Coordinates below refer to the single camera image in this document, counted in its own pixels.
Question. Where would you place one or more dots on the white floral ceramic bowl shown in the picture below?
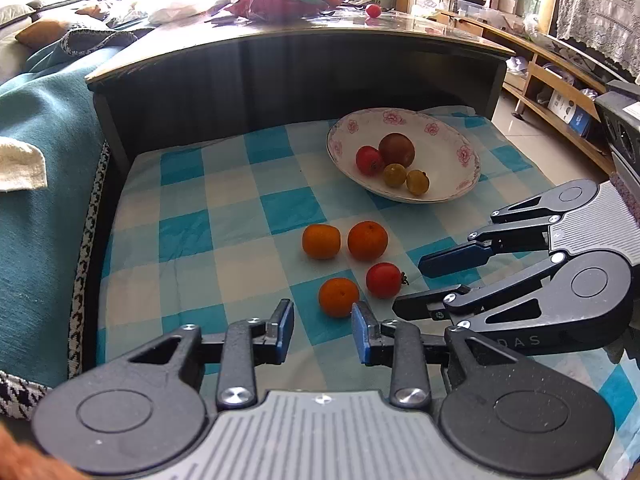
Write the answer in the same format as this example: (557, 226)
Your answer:
(440, 145)

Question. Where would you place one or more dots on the white plastic bag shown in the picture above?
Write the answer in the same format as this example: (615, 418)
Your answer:
(172, 2)

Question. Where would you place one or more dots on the red tomato with stem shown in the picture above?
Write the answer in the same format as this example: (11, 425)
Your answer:
(383, 280)

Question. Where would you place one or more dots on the blue white checkered cloth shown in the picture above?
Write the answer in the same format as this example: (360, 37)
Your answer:
(225, 220)

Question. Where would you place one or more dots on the dark wooden coffee table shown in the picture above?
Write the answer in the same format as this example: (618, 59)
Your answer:
(300, 75)

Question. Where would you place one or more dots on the orange fuzzy cloth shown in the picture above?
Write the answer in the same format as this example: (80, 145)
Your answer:
(25, 455)

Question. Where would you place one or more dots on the small yellow-green fruit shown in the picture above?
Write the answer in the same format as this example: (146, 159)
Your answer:
(394, 175)
(417, 182)

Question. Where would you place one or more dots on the large dark red fruit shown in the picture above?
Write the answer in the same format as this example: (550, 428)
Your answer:
(397, 149)

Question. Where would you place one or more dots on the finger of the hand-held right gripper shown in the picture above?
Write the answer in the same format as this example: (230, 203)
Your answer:
(420, 306)
(450, 259)

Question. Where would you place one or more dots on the teal houndstooth-trimmed blanket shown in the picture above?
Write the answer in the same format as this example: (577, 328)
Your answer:
(45, 240)

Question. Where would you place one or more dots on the grey sofa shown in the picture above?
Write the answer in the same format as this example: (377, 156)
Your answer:
(12, 15)

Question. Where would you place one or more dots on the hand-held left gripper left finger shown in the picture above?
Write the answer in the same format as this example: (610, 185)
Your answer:
(286, 331)

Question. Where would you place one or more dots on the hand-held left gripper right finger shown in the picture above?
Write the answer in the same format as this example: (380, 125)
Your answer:
(361, 332)

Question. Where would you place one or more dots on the red plastic bag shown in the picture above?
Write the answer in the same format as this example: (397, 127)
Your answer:
(270, 2)

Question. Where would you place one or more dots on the cream white towel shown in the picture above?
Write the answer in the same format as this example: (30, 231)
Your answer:
(17, 165)

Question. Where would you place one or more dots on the small red tomato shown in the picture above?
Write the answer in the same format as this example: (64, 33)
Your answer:
(368, 160)

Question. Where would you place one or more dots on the white lace cloth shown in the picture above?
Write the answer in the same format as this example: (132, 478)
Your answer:
(600, 15)

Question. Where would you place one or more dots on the brown cushion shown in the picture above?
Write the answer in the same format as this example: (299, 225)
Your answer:
(42, 27)

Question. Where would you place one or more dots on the long wooden cabinet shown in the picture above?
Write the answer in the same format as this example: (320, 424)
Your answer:
(550, 77)

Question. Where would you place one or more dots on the blue and white box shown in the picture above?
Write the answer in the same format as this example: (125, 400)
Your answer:
(570, 110)

